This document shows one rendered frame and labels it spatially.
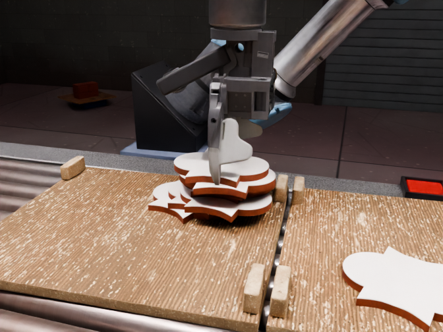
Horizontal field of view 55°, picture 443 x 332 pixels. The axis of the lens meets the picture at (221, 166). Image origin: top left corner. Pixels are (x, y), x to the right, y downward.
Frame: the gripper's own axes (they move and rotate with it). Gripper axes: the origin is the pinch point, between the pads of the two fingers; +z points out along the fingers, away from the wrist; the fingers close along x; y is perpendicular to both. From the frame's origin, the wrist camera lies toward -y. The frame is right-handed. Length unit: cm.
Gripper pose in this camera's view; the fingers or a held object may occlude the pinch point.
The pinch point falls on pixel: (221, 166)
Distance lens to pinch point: 64.6
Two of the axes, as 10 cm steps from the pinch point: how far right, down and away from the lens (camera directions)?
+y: 9.7, 0.9, -2.1
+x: 2.2, -3.6, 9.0
